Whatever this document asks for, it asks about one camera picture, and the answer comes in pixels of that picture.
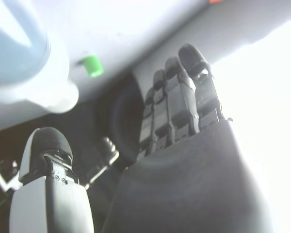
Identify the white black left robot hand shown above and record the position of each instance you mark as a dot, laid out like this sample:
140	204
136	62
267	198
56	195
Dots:
184	189

